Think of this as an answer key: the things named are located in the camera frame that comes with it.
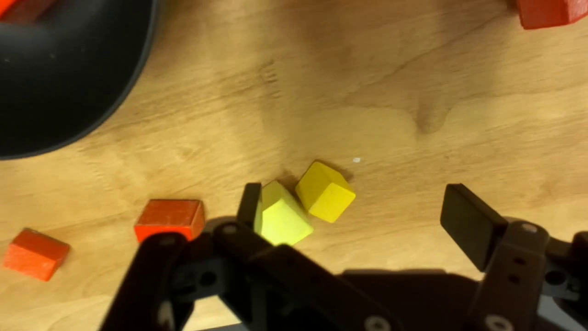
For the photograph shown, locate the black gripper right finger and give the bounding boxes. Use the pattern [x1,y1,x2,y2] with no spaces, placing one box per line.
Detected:
[439,182,588,331]

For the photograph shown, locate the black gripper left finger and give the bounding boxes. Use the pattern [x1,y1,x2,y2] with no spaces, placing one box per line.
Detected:
[99,180,400,331]

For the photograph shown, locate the pale yellow wooden block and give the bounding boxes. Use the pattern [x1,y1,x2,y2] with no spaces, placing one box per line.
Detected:
[251,178,316,248]

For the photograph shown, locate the red wooden block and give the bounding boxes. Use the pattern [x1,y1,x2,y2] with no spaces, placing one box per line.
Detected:
[0,0,56,25]
[512,0,588,31]
[132,196,207,244]

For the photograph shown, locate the small orange-red wooden block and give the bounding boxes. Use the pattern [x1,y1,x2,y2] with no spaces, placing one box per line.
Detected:
[1,226,73,283]

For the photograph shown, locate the black bowl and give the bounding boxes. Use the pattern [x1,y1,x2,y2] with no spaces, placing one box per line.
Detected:
[0,0,161,161]

